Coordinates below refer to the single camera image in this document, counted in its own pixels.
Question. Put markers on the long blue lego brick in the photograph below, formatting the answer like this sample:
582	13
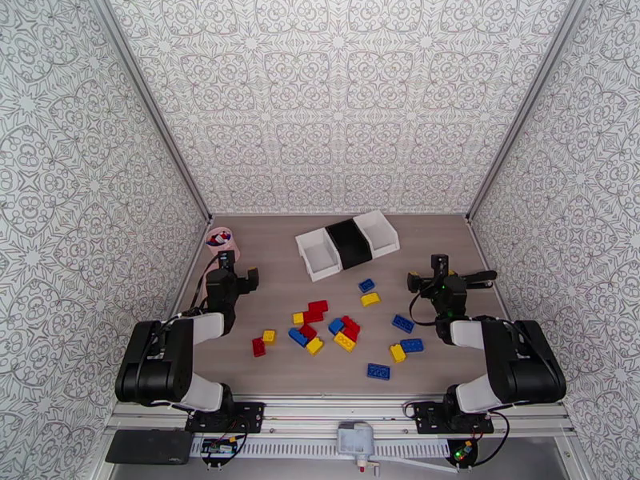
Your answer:
412	345
378	371
403	323

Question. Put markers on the curved yellow lego brick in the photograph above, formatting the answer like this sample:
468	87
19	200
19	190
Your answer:
370	299

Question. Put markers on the small blue lego brick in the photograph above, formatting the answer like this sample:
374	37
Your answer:
366	285
335	326

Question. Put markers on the small yellow lego brick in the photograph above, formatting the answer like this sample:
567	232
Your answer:
298	318
269	336

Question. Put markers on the small red lego brick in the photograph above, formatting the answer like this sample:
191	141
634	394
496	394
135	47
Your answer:
258	347

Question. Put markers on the white plastic bin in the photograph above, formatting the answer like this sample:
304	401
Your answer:
320	256
377	228

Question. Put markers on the large red lego brick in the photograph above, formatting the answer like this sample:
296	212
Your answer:
317	310

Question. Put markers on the black plastic bin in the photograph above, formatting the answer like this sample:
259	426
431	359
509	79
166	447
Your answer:
347	241

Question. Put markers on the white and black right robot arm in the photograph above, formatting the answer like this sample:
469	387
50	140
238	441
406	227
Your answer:
525	363

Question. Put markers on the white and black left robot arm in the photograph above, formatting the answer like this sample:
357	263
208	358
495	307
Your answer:
150	363

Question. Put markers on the black stapler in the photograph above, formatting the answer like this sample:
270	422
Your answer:
482	278

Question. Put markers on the pink cup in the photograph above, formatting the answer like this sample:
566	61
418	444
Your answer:
234	246

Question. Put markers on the red marker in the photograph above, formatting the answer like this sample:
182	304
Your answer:
218	238

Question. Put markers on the small circuit board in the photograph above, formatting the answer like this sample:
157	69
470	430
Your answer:
220	447

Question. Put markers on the round black circuit board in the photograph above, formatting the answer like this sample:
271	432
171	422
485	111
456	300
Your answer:
462	451

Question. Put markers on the grey plastic device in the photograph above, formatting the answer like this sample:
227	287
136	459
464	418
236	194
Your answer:
356	441

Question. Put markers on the flat black box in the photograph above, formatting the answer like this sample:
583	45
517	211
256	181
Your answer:
150	446

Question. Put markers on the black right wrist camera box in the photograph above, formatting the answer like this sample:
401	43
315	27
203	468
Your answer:
440	263

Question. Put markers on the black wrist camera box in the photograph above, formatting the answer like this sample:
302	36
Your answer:
440	263
226	261

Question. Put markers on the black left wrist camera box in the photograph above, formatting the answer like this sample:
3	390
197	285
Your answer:
226	261

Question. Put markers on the aluminium table side rail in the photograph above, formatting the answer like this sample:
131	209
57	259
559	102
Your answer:
481	253
181	293

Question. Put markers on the aluminium table back rail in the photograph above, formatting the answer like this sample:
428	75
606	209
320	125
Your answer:
280	214

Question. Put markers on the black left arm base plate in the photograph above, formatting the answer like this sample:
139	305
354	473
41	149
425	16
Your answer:
250	413

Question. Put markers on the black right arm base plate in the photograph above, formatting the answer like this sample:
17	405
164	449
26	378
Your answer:
425	418

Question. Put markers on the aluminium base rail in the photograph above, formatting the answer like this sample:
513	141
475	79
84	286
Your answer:
325	411

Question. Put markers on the aluminium frame post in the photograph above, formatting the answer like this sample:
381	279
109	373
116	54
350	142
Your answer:
523	108
154	108

